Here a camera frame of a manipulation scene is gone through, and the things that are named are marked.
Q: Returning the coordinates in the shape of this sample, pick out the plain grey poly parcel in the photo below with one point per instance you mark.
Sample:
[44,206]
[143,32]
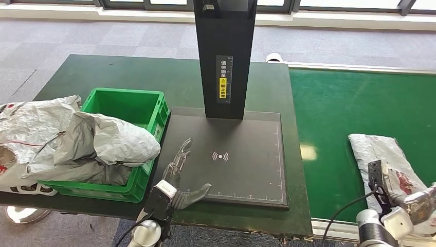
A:
[378,150]

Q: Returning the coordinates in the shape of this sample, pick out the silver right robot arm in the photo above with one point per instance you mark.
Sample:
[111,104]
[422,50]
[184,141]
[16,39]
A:
[378,228]

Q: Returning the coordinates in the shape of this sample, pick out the grey poly parcel brown stain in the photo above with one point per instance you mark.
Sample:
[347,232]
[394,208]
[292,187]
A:
[119,139]

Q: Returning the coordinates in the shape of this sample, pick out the grey poly parcel red stain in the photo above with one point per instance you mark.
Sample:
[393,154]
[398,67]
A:
[81,174]

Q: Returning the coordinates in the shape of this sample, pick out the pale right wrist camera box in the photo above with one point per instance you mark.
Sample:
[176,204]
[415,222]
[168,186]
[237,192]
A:
[376,177]

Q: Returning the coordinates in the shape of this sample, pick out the dark green table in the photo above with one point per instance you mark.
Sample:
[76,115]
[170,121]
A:
[102,73]

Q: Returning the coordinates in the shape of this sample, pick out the white woven sack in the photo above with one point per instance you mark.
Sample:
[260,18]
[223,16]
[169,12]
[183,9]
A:
[27,126]

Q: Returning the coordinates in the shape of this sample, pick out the black inbound scanner machine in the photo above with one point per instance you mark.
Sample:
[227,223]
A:
[221,136]

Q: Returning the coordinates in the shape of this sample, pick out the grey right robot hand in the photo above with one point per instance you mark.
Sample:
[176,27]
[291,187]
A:
[420,204]

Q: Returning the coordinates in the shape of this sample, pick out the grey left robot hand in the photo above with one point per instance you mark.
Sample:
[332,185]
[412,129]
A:
[175,170]

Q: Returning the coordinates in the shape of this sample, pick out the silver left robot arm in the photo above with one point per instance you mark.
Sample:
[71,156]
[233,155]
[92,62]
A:
[146,235]

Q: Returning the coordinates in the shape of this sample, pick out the green conveyor belt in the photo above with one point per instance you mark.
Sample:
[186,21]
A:
[340,112]

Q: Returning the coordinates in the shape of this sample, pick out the green plastic crate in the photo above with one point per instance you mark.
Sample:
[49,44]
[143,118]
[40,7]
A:
[136,105]

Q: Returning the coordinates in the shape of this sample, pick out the chrome round stand base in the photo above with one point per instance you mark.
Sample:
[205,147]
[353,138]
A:
[24,215]

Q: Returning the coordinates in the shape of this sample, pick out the black yellow label sticker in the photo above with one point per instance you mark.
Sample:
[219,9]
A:
[224,78]

